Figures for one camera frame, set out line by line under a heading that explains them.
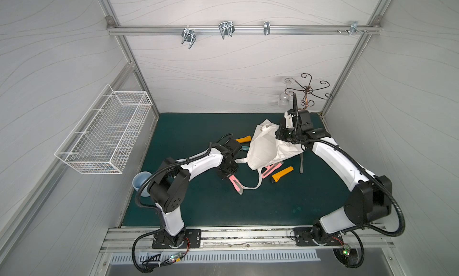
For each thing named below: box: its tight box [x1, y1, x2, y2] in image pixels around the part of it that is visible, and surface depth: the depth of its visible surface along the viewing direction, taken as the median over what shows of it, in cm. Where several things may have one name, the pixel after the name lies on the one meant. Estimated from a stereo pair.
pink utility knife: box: [261, 161, 284, 180], surface depth 95 cm
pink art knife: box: [228, 174, 244, 196], surface depth 87 cm
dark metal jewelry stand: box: [284, 72, 333, 110], surface depth 92 cm
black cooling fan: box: [332, 244, 360, 268], surface depth 73 cm
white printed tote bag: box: [234, 119, 305, 190], surface depth 93 cm
